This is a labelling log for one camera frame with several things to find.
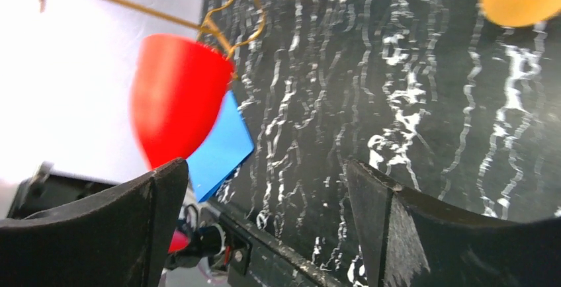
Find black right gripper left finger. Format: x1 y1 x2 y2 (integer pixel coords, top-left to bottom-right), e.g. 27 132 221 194
1 159 189 286

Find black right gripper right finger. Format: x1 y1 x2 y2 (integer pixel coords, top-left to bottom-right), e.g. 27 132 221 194
346 159 560 286

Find red plastic wine glass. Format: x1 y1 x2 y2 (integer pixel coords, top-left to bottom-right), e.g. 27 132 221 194
129 34 236 255

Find blue flat card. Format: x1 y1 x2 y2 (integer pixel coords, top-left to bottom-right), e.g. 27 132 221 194
187 91 255 202

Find gold wire glass rack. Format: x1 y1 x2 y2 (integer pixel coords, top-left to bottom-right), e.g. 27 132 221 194
39 0 267 59

